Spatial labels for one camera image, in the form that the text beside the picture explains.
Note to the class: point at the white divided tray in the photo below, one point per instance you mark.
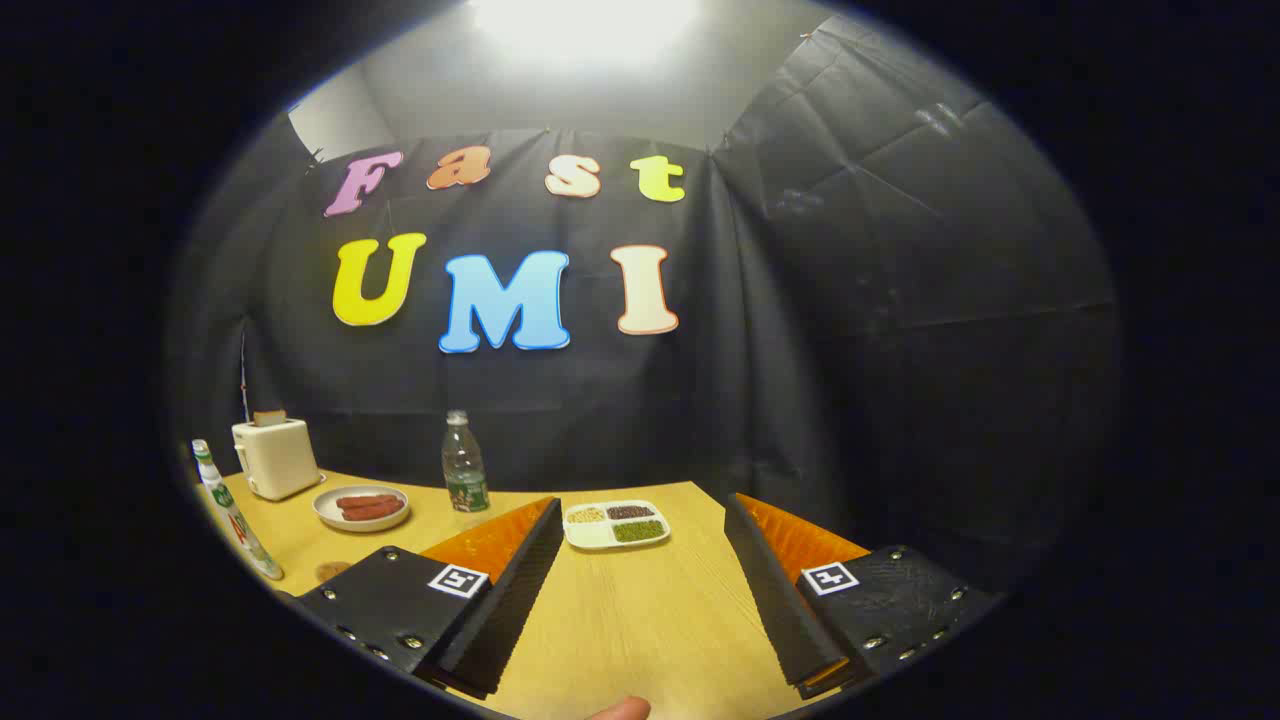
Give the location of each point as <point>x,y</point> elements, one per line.
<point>580,535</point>

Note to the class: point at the pile of dark beans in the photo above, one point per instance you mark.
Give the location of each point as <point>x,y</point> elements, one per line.
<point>630,511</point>

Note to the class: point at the brown bread slice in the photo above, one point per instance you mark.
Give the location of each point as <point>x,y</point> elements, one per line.
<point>269,417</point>

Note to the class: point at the white round plate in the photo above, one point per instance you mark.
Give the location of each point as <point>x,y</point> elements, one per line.
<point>330,515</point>

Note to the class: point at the red sausage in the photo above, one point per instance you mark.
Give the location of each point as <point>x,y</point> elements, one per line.
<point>368,501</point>
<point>372,513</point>

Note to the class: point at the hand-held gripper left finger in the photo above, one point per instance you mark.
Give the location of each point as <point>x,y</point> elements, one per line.
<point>505,610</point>

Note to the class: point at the clear plastic water bottle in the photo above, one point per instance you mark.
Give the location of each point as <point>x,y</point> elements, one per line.
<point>465,470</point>

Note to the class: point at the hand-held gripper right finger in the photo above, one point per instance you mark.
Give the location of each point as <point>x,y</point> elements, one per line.
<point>785,610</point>

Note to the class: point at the pile of yellow beans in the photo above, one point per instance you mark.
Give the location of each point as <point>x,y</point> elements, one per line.
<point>587,515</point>

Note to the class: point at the white toaster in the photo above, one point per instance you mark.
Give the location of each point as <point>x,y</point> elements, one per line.
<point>275,460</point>

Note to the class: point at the wooden table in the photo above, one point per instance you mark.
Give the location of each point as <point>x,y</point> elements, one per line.
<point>640,620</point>

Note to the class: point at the pile of green beans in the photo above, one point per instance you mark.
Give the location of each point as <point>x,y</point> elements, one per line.
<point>638,531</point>

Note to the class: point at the round cork coaster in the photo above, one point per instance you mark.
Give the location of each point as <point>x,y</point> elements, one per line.
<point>332,571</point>

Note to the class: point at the ceiling light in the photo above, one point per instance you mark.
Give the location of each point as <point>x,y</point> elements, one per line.
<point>585,25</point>

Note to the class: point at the black backdrop cloth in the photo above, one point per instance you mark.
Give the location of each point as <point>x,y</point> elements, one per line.
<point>800,400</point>

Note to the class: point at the white juice bottle green label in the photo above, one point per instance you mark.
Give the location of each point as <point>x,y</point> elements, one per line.
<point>232,515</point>

